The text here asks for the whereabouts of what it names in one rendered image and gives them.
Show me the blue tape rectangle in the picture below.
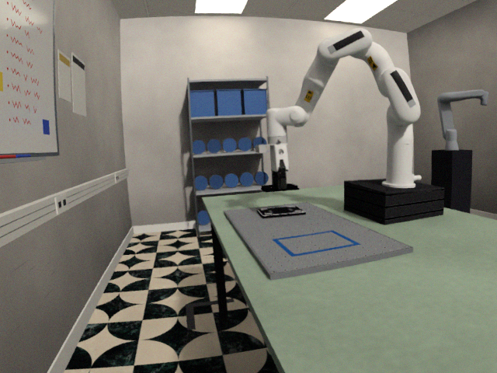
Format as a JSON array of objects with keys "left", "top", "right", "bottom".
[{"left": 273, "top": 230, "right": 361, "bottom": 256}]

